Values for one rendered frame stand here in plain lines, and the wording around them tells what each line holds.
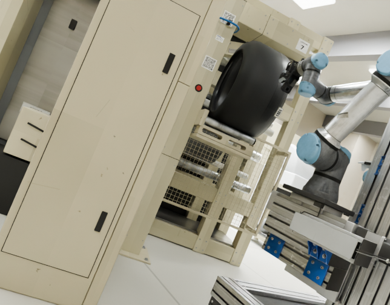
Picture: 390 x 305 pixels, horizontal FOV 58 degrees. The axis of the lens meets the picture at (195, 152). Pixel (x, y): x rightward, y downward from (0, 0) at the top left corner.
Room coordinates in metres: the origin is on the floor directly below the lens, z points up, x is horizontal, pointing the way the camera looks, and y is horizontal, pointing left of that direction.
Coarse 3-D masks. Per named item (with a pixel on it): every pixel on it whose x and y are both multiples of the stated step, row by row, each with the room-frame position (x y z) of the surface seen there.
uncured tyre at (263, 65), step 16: (240, 48) 2.17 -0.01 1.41; (256, 48) 1.99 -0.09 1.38; (272, 48) 2.08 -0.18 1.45; (240, 64) 2.41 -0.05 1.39; (256, 64) 1.93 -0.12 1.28; (272, 64) 1.96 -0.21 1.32; (224, 80) 2.45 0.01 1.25; (240, 80) 1.94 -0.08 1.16; (256, 80) 1.92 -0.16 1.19; (272, 80) 1.94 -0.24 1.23; (224, 96) 2.48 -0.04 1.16; (240, 96) 1.94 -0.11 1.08; (256, 96) 1.94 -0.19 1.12; (272, 96) 1.95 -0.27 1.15; (224, 112) 2.03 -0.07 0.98; (240, 112) 1.98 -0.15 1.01; (256, 112) 1.98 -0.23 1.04; (272, 112) 1.98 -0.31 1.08; (240, 128) 2.07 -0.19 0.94; (256, 128) 2.05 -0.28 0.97
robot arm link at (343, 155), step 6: (342, 150) 1.44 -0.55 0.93; (348, 150) 1.45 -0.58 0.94; (342, 156) 1.44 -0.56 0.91; (348, 156) 1.44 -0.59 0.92; (336, 162) 1.41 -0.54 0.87; (342, 162) 1.43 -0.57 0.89; (348, 162) 1.46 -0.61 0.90; (330, 168) 1.42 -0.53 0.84; (336, 168) 1.43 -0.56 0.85; (342, 168) 1.44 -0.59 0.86; (330, 174) 1.44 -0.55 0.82; (336, 174) 1.44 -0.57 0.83; (342, 174) 1.45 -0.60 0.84
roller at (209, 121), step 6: (210, 120) 2.03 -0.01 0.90; (216, 120) 2.04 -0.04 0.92; (216, 126) 2.04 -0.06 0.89; (222, 126) 2.04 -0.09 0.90; (228, 126) 2.06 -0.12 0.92; (228, 132) 2.06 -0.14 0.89; (234, 132) 2.06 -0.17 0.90; (240, 132) 2.08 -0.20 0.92; (240, 138) 2.08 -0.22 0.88; (246, 138) 2.08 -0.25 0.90; (252, 138) 2.09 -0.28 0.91; (252, 144) 2.11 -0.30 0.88
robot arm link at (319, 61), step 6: (312, 54) 1.56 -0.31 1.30; (318, 54) 1.52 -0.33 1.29; (324, 54) 1.53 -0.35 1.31; (306, 60) 1.59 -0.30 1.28; (312, 60) 1.53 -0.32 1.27; (318, 60) 1.52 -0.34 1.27; (324, 60) 1.53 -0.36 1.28; (306, 66) 1.56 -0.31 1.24; (312, 66) 1.54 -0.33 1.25; (318, 66) 1.52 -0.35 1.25; (324, 66) 1.53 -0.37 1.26
